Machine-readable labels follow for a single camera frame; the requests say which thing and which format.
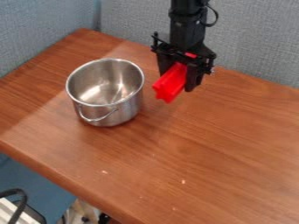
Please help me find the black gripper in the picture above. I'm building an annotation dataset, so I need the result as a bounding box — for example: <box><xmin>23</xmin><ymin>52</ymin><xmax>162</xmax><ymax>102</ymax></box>
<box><xmin>151</xmin><ymin>8</ymin><xmax>218</xmax><ymax>92</ymax></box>

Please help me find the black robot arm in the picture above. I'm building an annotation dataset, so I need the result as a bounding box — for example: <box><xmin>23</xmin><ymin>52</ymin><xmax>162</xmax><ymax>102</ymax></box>
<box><xmin>151</xmin><ymin>0</ymin><xmax>219</xmax><ymax>92</ymax></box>

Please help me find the red plastic block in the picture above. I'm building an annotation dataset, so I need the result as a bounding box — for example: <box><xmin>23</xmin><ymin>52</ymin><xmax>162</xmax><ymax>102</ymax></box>
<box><xmin>152</xmin><ymin>62</ymin><xmax>187</xmax><ymax>103</ymax></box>

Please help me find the black chair frame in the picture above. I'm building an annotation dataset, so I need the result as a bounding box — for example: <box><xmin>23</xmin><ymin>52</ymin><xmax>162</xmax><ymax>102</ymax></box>
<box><xmin>0</xmin><ymin>188</ymin><xmax>47</xmax><ymax>224</ymax></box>

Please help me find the metal pot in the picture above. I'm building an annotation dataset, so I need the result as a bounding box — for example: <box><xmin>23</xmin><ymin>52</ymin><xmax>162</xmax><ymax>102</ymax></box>
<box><xmin>66</xmin><ymin>58</ymin><xmax>146</xmax><ymax>127</ymax></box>

